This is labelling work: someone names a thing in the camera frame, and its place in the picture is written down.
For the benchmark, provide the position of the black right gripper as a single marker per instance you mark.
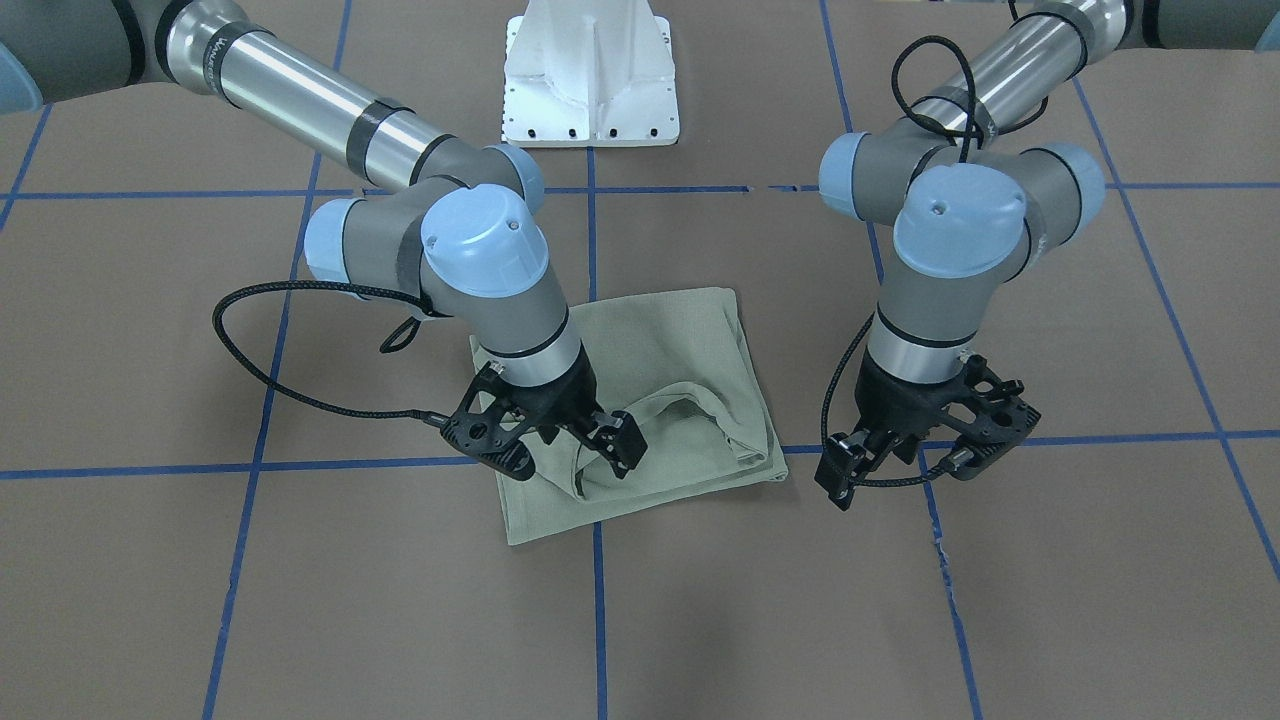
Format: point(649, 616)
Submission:
point(566, 397)

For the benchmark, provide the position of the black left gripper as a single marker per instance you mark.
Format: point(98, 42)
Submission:
point(886, 397)

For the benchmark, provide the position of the olive green long-sleeve shirt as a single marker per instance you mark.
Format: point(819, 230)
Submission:
point(678, 362)

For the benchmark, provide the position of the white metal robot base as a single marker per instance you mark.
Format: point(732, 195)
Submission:
point(589, 74)

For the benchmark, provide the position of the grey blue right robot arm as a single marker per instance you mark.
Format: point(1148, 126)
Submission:
point(452, 234)

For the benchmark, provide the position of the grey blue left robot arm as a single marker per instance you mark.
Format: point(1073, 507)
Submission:
point(966, 219)

